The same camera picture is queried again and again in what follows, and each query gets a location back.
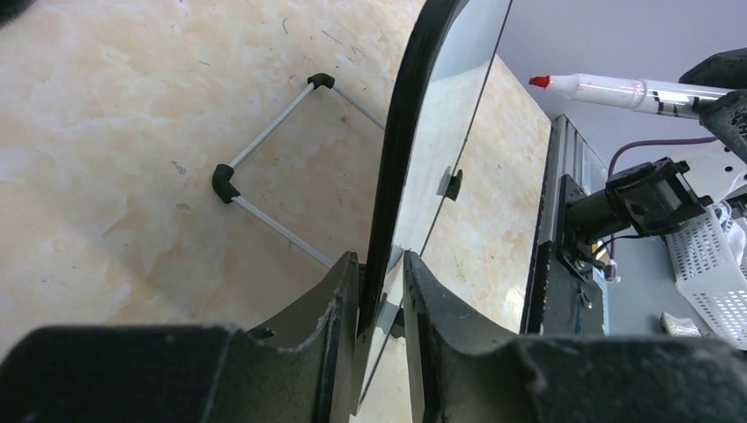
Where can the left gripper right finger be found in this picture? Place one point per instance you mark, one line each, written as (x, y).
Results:
(463, 367)

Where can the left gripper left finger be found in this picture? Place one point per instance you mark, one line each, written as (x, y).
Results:
(175, 368)

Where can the red whiteboard marker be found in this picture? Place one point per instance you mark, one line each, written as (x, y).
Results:
(639, 95)

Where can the black framed whiteboard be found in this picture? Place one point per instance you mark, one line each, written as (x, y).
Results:
(438, 88)

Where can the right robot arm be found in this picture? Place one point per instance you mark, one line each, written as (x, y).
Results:
(659, 198)

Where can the white perforated basket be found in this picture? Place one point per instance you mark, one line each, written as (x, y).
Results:
(709, 275)

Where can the aluminium side rail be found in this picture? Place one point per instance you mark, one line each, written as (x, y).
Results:
(565, 295)

